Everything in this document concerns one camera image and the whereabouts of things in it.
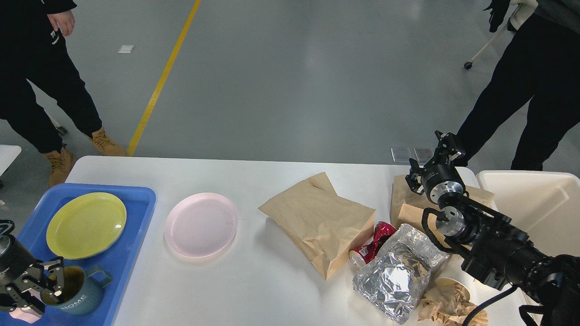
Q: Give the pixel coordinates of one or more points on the large brown paper bag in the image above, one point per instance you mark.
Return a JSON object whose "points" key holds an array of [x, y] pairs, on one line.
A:
{"points": [[323, 225]]}

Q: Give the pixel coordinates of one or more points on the white office chair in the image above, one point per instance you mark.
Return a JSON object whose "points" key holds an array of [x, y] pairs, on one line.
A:
{"points": [[523, 11]]}

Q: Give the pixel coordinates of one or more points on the person in black walking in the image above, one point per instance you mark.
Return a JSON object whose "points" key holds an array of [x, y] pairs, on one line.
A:
{"points": [[539, 68]]}

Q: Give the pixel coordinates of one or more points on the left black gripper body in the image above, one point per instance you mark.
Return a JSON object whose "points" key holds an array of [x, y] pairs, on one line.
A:
{"points": [[15, 261]]}

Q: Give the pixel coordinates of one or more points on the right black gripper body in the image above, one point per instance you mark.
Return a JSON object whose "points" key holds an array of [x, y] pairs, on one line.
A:
{"points": [[441, 182]]}

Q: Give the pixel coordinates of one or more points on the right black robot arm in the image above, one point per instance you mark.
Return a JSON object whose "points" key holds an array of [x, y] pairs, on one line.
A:
{"points": [[494, 251]]}

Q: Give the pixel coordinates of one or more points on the brown paper bag right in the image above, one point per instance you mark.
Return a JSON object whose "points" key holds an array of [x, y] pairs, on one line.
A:
{"points": [[407, 207]]}

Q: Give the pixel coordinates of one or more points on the white plastic bin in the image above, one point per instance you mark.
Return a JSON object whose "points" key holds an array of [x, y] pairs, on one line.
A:
{"points": [[545, 205]]}

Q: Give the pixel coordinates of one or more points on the pink plate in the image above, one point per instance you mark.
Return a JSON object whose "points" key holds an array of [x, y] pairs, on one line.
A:
{"points": [[201, 226]]}

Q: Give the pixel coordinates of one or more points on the paper cup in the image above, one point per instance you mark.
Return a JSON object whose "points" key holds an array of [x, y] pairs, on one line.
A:
{"points": [[452, 291]]}

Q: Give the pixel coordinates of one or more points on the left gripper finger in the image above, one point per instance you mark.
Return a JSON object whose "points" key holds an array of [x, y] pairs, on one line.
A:
{"points": [[28, 301], [51, 278]]}

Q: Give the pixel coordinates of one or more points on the white side table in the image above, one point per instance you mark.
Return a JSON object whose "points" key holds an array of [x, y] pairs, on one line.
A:
{"points": [[8, 154]]}

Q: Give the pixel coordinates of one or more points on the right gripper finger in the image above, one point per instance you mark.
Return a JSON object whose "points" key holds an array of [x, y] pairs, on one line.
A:
{"points": [[449, 149], [413, 178]]}

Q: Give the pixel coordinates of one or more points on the crumpled aluminium foil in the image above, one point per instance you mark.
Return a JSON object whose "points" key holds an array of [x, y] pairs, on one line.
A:
{"points": [[396, 279]]}

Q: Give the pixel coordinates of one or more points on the crumpled brown paper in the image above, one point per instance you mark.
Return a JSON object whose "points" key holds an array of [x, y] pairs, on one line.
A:
{"points": [[433, 308]]}

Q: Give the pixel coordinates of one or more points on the person in black left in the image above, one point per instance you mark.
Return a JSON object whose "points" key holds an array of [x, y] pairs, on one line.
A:
{"points": [[34, 52]]}

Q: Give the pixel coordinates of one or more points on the pink mug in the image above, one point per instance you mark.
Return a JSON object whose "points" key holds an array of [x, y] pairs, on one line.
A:
{"points": [[27, 314]]}

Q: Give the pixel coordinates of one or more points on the blue plastic tray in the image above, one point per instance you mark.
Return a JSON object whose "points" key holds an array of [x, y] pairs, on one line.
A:
{"points": [[117, 260]]}

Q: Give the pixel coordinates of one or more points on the crushed red soda can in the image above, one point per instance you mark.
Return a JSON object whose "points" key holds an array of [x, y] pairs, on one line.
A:
{"points": [[366, 253]]}

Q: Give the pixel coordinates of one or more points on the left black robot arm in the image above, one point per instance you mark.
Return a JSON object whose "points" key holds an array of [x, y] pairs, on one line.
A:
{"points": [[7, 227]]}

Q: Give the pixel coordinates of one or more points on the dark green mug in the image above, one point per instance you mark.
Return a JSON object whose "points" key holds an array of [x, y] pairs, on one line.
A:
{"points": [[83, 290]]}

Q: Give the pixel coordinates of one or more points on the yellow plate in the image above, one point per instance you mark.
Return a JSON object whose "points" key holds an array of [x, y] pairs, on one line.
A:
{"points": [[86, 226]]}

